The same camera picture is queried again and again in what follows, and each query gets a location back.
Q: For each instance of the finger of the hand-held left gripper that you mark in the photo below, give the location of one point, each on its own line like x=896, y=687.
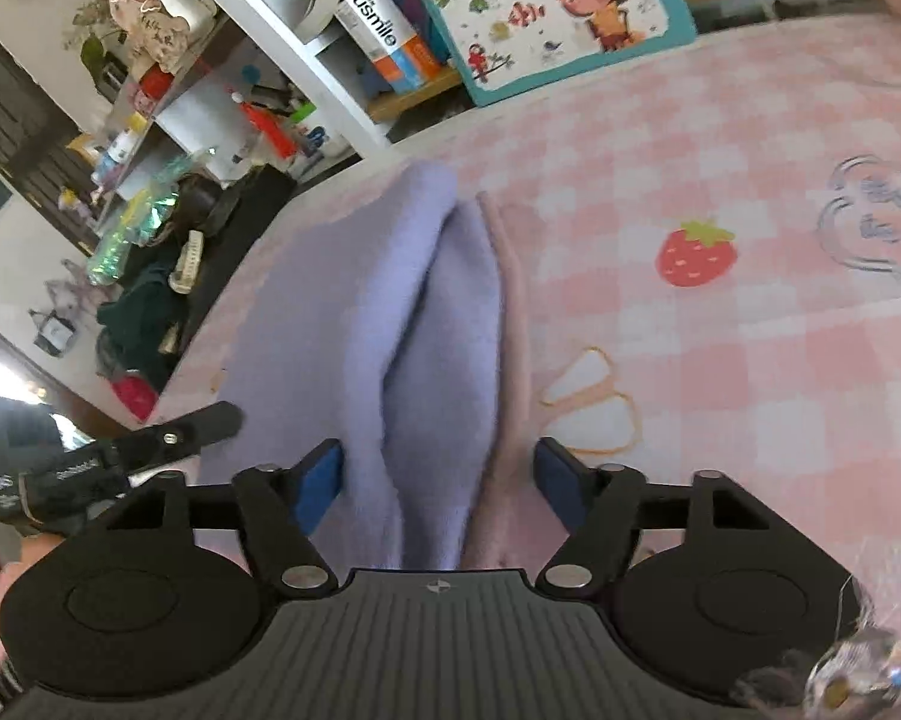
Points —
x=188, y=427

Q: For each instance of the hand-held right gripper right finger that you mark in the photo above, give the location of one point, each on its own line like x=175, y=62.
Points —
x=559, y=480

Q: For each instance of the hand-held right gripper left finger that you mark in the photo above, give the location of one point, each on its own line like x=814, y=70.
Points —
x=323, y=480

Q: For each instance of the purple and pink sweater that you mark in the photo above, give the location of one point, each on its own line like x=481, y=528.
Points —
x=420, y=315

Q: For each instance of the person's left forearm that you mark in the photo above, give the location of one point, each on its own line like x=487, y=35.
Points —
x=0, y=615

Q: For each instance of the red cloth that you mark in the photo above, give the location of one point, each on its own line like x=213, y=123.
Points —
x=135, y=397

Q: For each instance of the dark green cloth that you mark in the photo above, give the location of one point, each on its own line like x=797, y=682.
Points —
x=143, y=315

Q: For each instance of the white wristwatch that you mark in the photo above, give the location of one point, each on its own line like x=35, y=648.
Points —
x=188, y=262

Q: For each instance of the black rectangular box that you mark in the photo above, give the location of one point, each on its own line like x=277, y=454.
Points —
x=233, y=255

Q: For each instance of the pink checkered table mat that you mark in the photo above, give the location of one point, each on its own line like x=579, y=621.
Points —
x=720, y=390

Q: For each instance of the iridescent green foil bag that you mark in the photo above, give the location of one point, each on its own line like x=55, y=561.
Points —
x=132, y=232

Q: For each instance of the dark leather shoe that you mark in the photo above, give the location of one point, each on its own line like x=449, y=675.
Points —
x=214, y=202

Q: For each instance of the red tassel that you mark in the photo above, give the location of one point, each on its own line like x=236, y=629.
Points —
x=267, y=127

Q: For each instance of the white tub with green rim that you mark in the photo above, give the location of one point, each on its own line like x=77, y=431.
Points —
x=323, y=136

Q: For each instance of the red round jar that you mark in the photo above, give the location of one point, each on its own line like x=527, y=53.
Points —
x=154, y=79

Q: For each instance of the blurred translucent object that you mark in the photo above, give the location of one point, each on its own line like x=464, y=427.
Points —
x=848, y=679

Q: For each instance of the dark wooden door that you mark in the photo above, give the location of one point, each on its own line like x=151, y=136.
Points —
x=15, y=120

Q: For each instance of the green potted plant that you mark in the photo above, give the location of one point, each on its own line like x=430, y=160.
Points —
x=94, y=52

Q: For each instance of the white ornament with wooden plaque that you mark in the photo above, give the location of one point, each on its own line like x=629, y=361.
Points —
x=158, y=19

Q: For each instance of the white wooden bookshelf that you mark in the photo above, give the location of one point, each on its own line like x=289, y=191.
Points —
x=270, y=22

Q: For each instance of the white and orange carton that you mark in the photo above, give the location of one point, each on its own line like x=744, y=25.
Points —
x=387, y=34

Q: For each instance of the children's picture sound book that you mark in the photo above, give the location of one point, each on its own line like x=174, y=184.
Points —
x=570, y=15

